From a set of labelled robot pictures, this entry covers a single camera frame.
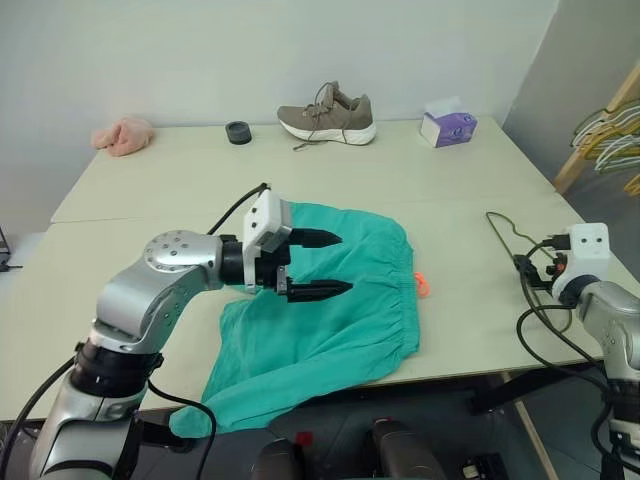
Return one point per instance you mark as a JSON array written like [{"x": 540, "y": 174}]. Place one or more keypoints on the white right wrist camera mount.
[{"x": 590, "y": 250}]

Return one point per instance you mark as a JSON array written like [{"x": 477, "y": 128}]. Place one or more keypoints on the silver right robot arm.
[{"x": 607, "y": 310}]

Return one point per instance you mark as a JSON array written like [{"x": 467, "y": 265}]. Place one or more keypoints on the black round holder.
[{"x": 238, "y": 132}]

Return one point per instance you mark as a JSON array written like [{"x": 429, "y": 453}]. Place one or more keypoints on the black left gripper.
[{"x": 277, "y": 260}]

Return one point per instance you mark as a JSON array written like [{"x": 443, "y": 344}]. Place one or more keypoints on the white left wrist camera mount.
[{"x": 265, "y": 212}]

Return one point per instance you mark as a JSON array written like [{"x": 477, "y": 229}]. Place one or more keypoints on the purple tissue box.
[{"x": 450, "y": 129}]

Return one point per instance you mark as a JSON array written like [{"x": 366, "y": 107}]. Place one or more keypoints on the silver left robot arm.
[{"x": 170, "y": 260}]

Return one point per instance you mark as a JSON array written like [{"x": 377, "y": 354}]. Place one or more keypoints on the dark rounded shape red spot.
[{"x": 280, "y": 460}]

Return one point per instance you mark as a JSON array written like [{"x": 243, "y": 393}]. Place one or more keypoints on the black table frame bracket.
[
  {"x": 530, "y": 387},
  {"x": 160, "y": 435}
]

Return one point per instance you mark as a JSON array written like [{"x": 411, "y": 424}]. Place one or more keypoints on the taupe sneaker white sole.
[{"x": 330, "y": 117}]

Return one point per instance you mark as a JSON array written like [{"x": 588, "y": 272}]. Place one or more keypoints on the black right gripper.
[{"x": 556, "y": 257}]

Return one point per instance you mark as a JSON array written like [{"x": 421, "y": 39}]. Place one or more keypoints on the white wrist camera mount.
[
  {"x": 265, "y": 212},
  {"x": 590, "y": 250}
]

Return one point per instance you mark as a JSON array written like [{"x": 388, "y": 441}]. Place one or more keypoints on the green shorts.
[{"x": 340, "y": 325}]

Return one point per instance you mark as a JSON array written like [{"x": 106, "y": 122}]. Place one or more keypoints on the wooden table leg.
[{"x": 535, "y": 440}]

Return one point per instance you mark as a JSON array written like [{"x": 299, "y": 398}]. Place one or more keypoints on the wooden hanger rack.
[{"x": 575, "y": 167}]

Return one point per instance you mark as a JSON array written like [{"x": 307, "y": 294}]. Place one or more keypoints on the pink plush toy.
[{"x": 125, "y": 136}]

